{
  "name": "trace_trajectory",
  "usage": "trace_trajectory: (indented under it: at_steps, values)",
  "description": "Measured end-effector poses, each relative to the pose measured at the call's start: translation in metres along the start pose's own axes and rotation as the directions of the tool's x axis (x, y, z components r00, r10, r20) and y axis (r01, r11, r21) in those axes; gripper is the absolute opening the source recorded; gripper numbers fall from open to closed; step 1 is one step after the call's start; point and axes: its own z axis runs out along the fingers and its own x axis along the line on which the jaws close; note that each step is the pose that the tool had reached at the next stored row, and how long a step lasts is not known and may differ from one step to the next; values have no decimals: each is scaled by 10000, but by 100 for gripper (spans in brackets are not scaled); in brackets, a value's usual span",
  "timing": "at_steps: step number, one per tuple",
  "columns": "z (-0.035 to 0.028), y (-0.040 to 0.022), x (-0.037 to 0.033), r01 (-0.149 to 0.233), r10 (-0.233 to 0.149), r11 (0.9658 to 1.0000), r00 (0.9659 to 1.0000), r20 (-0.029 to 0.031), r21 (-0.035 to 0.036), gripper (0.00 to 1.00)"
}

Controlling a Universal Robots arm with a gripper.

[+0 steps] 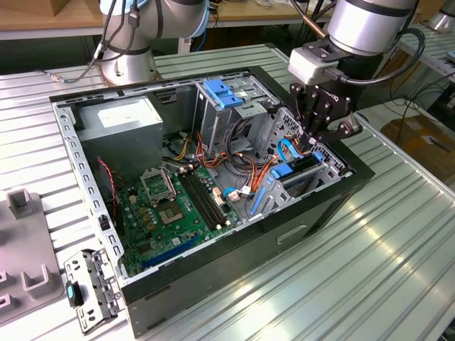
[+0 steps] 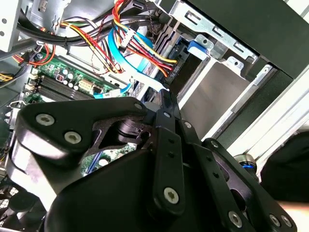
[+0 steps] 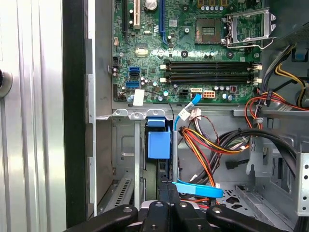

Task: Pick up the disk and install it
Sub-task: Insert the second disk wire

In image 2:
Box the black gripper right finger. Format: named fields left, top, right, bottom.
left=168, top=89, right=299, bottom=232

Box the hard disk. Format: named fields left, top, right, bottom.
left=166, top=38, right=253, bottom=137

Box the round black tool blue ring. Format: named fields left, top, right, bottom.
left=233, top=154, right=260, bottom=181

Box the blue data wire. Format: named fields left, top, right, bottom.
left=107, top=24, right=169, bottom=91

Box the person's hand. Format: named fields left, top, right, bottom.
left=275, top=200, right=309, bottom=232

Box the orange red disk power wire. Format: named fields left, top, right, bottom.
left=111, top=0, right=179, bottom=78

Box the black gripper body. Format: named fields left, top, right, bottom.
left=44, top=145, right=299, bottom=232

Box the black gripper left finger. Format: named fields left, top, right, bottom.
left=6, top=89, right=186, bottom=218

